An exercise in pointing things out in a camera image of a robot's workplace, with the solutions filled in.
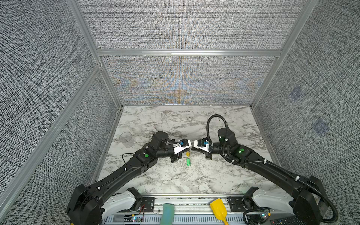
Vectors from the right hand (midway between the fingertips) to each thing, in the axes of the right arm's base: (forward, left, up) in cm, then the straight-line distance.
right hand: (192, 145), depth 73 cm
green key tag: (+1, +1, -21) cm, 21 cm away
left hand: (-1, +2, -1) cm, 3 cm away
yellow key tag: (-3, +2, -4) cm, 5 cm away
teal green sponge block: (-27, +13, -21) cm, 37 cm away
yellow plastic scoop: (-25, -14, -20) cm, 35 cm away
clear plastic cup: (+16, +44, -17) cm, 50 cm away
